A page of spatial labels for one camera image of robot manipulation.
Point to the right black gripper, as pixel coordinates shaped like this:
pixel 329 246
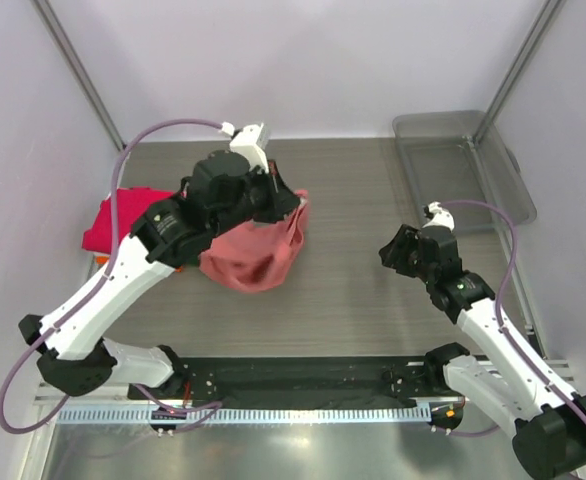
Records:
pixel 394 254

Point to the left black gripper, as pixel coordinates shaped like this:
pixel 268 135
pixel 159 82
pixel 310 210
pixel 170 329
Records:
pixel 280 199

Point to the salmon pink t shirt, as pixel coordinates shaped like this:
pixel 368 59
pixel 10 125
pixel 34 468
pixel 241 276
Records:
pixel 252 258

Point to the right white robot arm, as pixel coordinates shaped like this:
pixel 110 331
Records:
pixel 542 414

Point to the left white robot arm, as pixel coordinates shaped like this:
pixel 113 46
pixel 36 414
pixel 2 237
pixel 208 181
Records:
pixel 75 357

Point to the clear plastic bin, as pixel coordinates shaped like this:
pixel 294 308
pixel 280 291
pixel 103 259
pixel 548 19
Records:
pixel 444 160

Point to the magenta folded t shirt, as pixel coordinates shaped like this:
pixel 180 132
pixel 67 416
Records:
pixel 131 204

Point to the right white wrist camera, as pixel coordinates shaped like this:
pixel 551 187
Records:
pixel 437 215

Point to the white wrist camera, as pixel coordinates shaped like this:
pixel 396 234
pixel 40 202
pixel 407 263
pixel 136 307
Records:
pixel 250 142
pixel 437 215

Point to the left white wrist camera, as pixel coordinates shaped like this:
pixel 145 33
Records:
pixel 250 142

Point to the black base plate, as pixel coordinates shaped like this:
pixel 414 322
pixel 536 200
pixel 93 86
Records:
pixel 312 383

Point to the aluminium frame rail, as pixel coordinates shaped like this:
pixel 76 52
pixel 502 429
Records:
pixel 561 369

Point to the slotted white cable duct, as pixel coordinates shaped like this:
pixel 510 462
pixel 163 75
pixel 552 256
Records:
pixel 146 414

